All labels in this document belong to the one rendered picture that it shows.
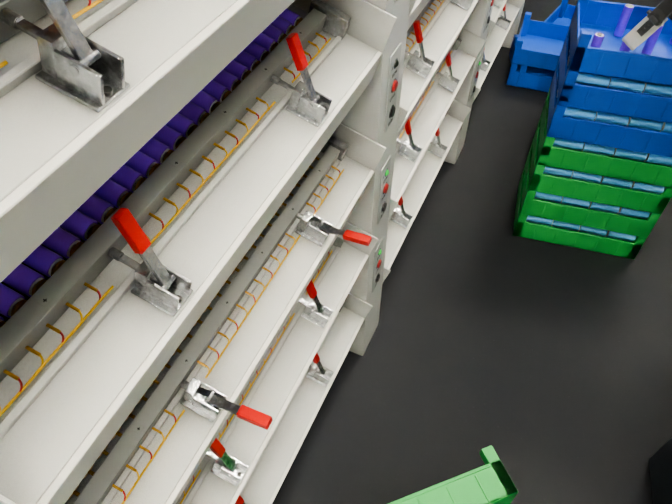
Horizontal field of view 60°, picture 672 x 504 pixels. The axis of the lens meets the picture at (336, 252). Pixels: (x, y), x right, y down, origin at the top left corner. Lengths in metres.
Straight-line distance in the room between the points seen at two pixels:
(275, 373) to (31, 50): 0.61
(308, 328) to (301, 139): 0.38
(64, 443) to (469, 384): 0.97
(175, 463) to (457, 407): 0.75
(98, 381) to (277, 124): 0.31
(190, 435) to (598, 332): 1.04
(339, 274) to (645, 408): 0.73
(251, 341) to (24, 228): 0.40
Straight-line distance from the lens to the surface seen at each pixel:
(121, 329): 0.48
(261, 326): 0.69
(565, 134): 1.37
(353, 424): 1.22
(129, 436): 0.62
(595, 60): 1.28
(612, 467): 1.30
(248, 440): 0.84
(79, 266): 0.48
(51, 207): 0.34
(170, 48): 0.39
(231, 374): 0.66
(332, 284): 0.96
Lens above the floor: 1.12
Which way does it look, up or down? 49 degrees down
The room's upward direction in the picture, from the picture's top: straight up
